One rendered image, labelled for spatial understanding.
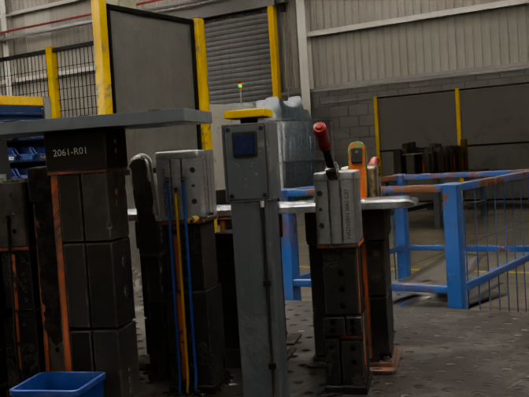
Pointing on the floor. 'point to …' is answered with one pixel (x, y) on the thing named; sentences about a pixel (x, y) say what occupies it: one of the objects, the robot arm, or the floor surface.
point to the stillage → (409, 294)
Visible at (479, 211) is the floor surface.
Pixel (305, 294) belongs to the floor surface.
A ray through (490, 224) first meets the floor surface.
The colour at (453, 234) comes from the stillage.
